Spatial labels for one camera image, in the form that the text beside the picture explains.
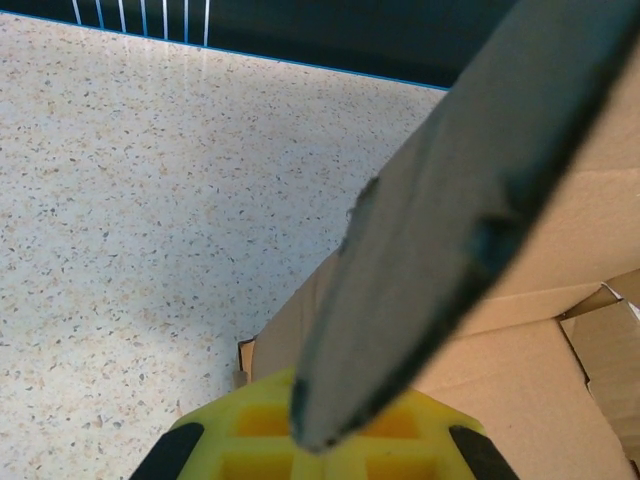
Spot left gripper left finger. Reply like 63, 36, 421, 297
128, 366, 315, 480

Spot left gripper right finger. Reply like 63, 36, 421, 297
319, 385, 522, 480

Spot brown cardboard box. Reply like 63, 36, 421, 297
233, 0, 640, 480

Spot blue table edge trim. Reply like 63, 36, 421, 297
0, 9, 454, 93

